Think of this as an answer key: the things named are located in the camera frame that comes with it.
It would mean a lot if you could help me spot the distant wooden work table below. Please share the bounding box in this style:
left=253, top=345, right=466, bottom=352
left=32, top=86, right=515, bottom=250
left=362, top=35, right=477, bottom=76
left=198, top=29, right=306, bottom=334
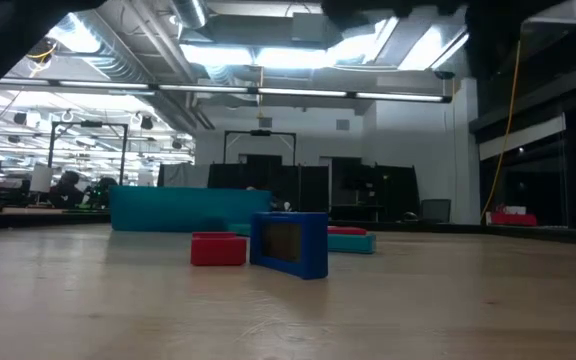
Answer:
left=0, top=204, right=112, bottom=231

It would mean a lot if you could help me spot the yellow hanging cable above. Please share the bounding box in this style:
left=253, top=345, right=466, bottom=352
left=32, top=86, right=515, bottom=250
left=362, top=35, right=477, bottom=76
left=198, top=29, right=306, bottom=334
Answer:
left=479, top=39, right=522, bottom=224

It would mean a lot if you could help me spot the person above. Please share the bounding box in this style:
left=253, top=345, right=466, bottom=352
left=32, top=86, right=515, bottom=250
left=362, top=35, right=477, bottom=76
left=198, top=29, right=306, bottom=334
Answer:
left=47, top=170, right=85, bottom=210

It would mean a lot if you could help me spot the teal plastic tray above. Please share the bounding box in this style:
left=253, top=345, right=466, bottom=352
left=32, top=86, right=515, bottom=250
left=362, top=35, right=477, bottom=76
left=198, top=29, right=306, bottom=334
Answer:
left=109, top=185, right=273, bottom=233

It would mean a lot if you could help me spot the white board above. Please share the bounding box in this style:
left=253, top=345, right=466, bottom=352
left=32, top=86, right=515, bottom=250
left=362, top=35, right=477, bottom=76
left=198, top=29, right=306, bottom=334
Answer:
left=30, top=164, right=54, bottom=194

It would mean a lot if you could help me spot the red rectangular frame block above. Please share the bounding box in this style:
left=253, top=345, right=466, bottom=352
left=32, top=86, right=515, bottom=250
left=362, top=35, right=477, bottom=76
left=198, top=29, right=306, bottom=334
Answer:
left=190, top=231, right=248, bottom=267
left=326, top=226, right=368, bottom=237

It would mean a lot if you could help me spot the black gantry frame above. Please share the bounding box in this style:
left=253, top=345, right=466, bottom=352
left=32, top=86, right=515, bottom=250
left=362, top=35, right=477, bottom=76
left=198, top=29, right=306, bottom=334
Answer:
left=47, top=120, right=130, bottom=187
left=223, top=129, right=298, bottom=166

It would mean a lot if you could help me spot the black partition panel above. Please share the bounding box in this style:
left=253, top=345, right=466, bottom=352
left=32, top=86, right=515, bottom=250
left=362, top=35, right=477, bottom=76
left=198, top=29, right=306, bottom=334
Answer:
left=206, top=153, right=330, bottom=212
left=330, top=157, right=422, bottom=222

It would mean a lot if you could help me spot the red box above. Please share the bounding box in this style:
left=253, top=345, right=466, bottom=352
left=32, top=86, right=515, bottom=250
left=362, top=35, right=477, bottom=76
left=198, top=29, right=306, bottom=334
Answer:
left=485, top=204, right=539, bottom=228

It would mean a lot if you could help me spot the silver spiral ventilation duct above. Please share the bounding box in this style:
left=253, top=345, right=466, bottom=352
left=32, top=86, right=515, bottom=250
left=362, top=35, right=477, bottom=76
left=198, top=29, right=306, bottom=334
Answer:
left=60, top=12, right=150, bottom=84

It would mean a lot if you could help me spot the teal rectangular frame block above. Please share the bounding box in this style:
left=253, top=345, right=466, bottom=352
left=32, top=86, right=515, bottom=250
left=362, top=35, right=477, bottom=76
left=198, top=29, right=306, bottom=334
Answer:
left=326, top=232, right=377, bottom=255

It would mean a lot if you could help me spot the long LED light bar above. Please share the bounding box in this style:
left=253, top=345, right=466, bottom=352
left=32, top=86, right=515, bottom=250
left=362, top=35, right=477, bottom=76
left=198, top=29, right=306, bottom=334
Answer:
left=0, top=77, right=453, bottom=104

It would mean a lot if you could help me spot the blue rectangular frame block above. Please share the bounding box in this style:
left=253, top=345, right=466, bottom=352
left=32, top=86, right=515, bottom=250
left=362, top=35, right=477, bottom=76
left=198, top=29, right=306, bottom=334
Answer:
left=249, top=211, right=330, bottom=281

